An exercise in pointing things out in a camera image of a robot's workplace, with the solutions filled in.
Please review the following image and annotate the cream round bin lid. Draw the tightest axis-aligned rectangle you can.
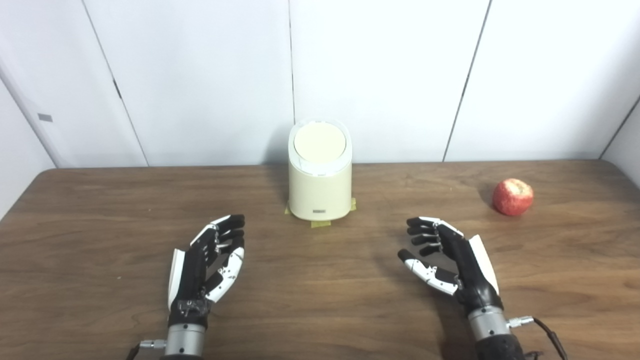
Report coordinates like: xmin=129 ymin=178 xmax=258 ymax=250
xmin=293 ymin=123 xmax=347 ymax=163

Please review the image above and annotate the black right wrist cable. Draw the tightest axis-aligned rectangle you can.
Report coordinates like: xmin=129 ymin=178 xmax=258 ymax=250
xmin=507 ymin=315 xmax=569 ymax=360

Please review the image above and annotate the red apple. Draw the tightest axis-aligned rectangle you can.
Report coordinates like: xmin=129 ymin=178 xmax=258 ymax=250
xmin=492 ymin=178 xmax=534 ymax=217

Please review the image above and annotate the cream-colored bin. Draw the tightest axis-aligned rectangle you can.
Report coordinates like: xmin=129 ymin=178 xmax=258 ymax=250
xmin=288 ymin=119 xmax=353 ymax=221

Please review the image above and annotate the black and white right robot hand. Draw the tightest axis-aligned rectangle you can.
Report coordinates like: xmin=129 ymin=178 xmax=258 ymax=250
xmin=397 ymin=216 xmax=505 ymax=316

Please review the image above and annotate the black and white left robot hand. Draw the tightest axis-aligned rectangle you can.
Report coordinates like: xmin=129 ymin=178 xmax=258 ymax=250
xmin=167 ymin=214 xmax=246 ymax=328

